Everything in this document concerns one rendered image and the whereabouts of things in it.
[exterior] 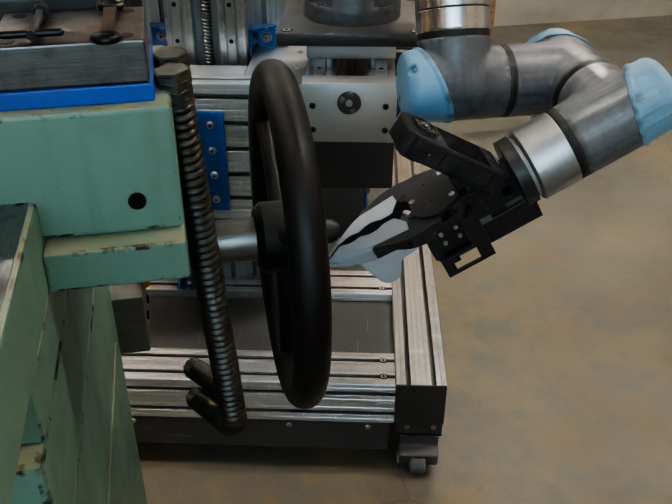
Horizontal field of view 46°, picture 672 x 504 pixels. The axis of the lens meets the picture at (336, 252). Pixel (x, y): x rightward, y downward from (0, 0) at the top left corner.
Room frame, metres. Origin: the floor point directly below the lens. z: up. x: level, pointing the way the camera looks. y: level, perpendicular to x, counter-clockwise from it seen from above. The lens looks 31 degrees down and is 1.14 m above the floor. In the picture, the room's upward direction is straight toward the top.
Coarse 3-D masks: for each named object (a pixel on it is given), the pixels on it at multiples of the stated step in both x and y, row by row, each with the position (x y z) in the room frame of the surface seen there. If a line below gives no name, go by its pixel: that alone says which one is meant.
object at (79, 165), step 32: (160, 96) 0.50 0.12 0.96; (0, 128) 0.46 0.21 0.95; (32, 128) 0.47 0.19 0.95; (64, 128) 0.47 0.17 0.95; (96, 128) 0.47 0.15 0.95; (128, 128) 0.48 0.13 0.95; (160, 128) 0.48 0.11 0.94; (0, 160) 0.46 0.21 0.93; (32, 160) 0.47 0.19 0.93; (64, 160) 0.47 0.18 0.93; (96, 160) 0.47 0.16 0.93; (128, 160) 0.48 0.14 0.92; (160, 160) 0.48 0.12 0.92; (0, 192) 0.46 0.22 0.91; (32, 192) 0.47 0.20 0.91; (64, 192) 0.47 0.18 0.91; (96, 192) 0.47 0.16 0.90; (128, 192) 0.48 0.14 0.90; (160, 192) 0.48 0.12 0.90; (64, 224) 0.47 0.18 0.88; (96, 224) 0.47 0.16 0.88; (128, 224) 0.48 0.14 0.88; (160, 224) 0.48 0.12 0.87
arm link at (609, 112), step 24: (576, 72) 0.76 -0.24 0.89; (600, 72) 0.74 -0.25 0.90; (624, 72) 0.72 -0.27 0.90; (648, 72) 0.71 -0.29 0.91; (576, 96) 0.72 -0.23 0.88; (600, 96) 0.70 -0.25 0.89; (624, 96) 0.70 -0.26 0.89; (648, 96) 0.69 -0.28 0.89; (576, 120) 0.69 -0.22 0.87; (600, 120) 0.69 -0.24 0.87; (624, 120) 0.68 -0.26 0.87; (648, 120) 0.69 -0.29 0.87; (576, 144) 0.68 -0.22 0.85; (600, 144) 0.68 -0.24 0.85; (624, 144) 0.68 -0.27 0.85; (648, 144) 0.70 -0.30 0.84; (600, 168) 0.69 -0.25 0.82
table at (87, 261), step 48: (0, 240) 0.41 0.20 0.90; (48, 240) 0.47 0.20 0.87; (96, 240) 0.47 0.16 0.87; (144, 240) 0.47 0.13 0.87; (0, 288) 0.36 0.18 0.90; (48, 288) 0.45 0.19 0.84; (0, 336) 0.32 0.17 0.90; (0, 384) 0.30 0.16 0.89; (0, 432) 0.28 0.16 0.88; (0, 480) 0.26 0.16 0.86
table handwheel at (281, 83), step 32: (256, 96) 0.65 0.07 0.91; (288, 96) 0.53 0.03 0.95; (256, 128) 0.67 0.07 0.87; (288, 128) 0.51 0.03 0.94; (256, 160) 0.69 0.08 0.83; (288, 160) 0.49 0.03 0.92; (256, 192) 0.69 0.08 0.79; (288, 192) 0.47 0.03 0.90; (320, 192) 0.48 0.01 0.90; (224, 224) 0.56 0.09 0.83; (256, 224) 0.56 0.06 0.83; (288, 224) 0.46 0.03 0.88; (320, 224) 0.46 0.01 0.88; (224, 256) 0.55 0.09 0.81; (256, 256) 0.56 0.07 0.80; (288, 256) 0.46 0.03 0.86; (320, 256) 0.45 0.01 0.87; (288, 288) 0.57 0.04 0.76; (320, 288) 0.44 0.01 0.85; (288, 320) 0.57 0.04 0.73; (320, 320) 0.44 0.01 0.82; (288, 352) 0.57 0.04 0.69; (320, 352) 0.44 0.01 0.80; (288, 384) 0.50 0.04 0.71; (320, 384) 0.45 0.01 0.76
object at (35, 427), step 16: (48, 304) 0.44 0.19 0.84; (64, 304) 0.49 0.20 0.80; (48, 320) 0.43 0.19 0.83; (48, 336) 0.41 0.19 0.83; (48, 352) 0.40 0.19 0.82; (48, 368) 0.40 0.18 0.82; (32, 384) 0.35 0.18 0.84; (48, 384) 0.39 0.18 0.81; (32, 400) 0.35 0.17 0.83; (48, 400) 0.38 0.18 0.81; (32, 416) 0.35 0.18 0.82; (32, 432) 0.35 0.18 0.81
